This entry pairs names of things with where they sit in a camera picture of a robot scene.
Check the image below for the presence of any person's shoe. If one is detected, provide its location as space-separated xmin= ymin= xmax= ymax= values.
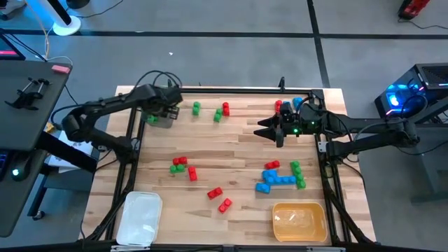
xmin=0 ymin=0 xmax=27 ymax=20

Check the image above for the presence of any white plastic tray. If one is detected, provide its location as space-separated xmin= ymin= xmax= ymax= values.
xmin=115 ymin=190 xmax=164 ymax=246

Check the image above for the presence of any black clamp tool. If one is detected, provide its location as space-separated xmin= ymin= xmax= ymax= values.
xmin=4 ymin=77 xmax=53 ymax=111

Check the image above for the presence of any black round base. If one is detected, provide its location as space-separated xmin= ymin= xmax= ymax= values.
xmin=65 ymin=0 xmax=91 ymax=10

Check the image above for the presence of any black computer tower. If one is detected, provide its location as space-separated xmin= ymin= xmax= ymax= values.
xmin=374 ymin=62 xmax=448 ymax=120

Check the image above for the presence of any dark grey side table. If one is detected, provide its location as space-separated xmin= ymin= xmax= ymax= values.
xmin=384 ymin=97 xmax=448 ymax=204

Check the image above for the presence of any beige cable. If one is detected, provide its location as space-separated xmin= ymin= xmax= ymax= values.
xmin=23 ymin=0 xmax=50 ymax=61

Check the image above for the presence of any black computer mouse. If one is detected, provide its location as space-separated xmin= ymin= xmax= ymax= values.
xmin=9 ymin=157 xmax=32 ymax=182

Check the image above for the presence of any black monitor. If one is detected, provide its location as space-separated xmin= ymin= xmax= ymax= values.
xmin=0 ymin=33 xmax=27 ymax=61

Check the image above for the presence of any black metal table frame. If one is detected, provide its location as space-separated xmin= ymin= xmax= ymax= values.
xmin=80 ymin=76 xmax=377 ymax=250

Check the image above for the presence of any clear bin of green blocks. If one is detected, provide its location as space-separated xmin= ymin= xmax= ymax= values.
xmin=141 ymin=104 xmax=178 ymax=130

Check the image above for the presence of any black keyboard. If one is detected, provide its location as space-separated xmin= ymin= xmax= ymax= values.
xmin=0 ymin=150 xmax=8 ymax=181

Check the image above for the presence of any yellow plastic bin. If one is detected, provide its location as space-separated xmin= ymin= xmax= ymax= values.
xmin=272 ymin=202 xmax=328 ymax=243

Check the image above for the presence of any red power tool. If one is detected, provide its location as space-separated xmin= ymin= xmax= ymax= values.
xmin=398 ymin=0 xmax=431 ymax=21

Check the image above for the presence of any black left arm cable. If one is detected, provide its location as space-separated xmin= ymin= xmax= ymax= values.
xmin=134 ymin=69 xmax=183 ymax=90

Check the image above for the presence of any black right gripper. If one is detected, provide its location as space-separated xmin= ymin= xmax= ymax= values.
xmin=253 ymin=102 xmax=318 ymax=141

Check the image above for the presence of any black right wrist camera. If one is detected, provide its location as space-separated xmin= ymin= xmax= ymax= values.
xmin=275 ymin=127 xmax=286 ymax=148

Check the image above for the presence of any white paper sheet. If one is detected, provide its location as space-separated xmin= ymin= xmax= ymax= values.
xmin=47 ymin=131 xmax=101 ymax=174

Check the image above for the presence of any black desk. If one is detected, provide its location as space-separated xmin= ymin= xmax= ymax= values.
xmin=0 ymin=59 xmax=99 ymax=239

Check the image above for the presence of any white pedestal stand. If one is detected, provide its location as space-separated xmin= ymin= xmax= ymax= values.
xmin=26 ymin=0 xmax=82 ymax=37

